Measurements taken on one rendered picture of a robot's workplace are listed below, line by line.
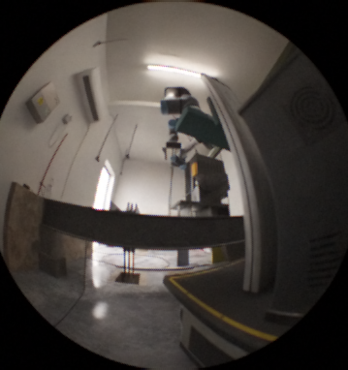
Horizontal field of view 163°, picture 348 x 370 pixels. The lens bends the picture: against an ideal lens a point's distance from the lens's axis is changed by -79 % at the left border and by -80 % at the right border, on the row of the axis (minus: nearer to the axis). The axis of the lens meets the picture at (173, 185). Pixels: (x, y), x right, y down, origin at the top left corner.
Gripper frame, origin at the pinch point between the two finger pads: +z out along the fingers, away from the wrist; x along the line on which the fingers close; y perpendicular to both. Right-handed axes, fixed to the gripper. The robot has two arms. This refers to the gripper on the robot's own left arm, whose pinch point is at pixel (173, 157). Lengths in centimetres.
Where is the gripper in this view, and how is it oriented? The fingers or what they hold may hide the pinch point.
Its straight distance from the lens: 104.9
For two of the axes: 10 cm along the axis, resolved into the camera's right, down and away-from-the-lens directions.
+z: 0.1, 10.0, 0.3
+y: -2.7, -0.3, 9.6
